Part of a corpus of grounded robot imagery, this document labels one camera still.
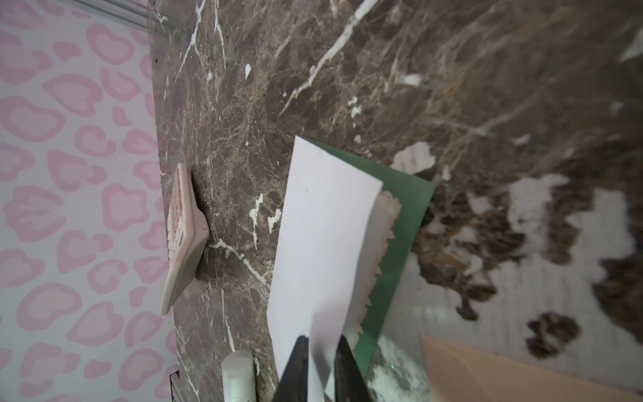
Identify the pink envelope with cream flap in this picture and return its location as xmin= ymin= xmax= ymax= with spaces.
xmin=422 ymin=337 xmax=642 ymax=401

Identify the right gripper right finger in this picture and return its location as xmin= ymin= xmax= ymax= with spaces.
xmin=333 ymin=335 xmax=372 ymax=402

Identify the green bordered floral letter paper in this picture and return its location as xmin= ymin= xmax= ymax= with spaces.
xmin=267 ymin=137 xmax=435 ymax=401

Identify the white glue stick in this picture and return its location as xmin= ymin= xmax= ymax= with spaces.
xmin=221 ymin=350 xmax=256 ymax=402

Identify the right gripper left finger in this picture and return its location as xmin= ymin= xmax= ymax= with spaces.
xmin=272 ymin=335 xmax=309 ymax=402

